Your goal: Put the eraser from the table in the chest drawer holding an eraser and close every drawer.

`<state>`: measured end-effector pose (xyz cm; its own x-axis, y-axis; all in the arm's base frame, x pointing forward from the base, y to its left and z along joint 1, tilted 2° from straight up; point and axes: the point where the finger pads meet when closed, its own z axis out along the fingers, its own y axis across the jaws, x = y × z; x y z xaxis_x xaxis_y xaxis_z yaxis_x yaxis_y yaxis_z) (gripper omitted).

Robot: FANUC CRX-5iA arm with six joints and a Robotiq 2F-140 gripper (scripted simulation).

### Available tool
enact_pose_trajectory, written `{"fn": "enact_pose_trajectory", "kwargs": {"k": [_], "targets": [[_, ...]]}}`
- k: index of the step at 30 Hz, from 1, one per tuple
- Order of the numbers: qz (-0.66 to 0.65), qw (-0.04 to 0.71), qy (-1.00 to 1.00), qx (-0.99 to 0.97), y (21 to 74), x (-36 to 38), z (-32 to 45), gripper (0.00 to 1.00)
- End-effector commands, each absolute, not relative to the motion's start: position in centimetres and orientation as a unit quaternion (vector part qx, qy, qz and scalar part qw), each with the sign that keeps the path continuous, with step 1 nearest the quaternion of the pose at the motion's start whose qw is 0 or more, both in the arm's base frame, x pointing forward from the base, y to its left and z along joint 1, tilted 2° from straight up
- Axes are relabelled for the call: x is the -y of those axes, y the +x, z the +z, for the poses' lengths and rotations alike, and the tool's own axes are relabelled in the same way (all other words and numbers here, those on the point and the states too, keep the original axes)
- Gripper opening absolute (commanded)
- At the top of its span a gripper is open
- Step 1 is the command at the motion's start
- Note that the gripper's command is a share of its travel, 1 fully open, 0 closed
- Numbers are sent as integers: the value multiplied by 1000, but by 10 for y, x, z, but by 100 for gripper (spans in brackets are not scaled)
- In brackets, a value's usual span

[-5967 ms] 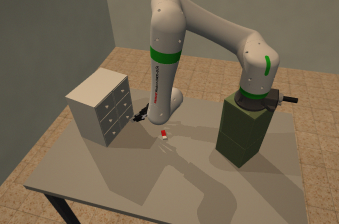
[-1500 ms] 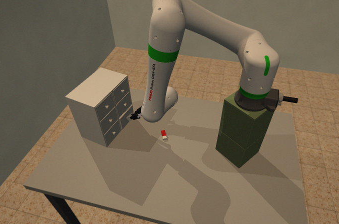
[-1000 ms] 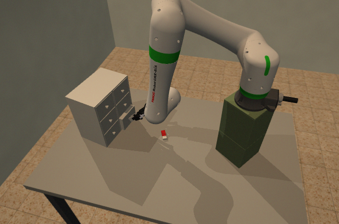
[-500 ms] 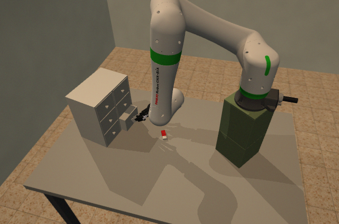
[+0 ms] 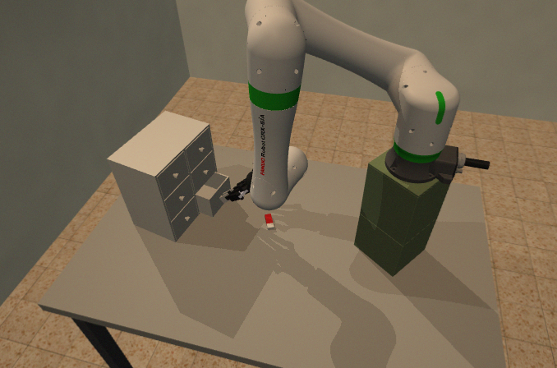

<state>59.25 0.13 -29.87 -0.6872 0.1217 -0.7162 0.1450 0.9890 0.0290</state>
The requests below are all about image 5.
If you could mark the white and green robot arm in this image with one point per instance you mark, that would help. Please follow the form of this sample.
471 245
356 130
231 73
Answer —
280 33

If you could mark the grey drawer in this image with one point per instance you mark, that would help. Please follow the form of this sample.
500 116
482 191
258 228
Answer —
203 171
208 195
172 175
184 218
178 198
198 149

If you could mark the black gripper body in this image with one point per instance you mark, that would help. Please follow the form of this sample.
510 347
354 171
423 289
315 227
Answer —
248 183

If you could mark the small beige chest of drawers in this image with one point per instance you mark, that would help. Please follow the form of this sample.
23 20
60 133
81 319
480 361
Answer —
137 164

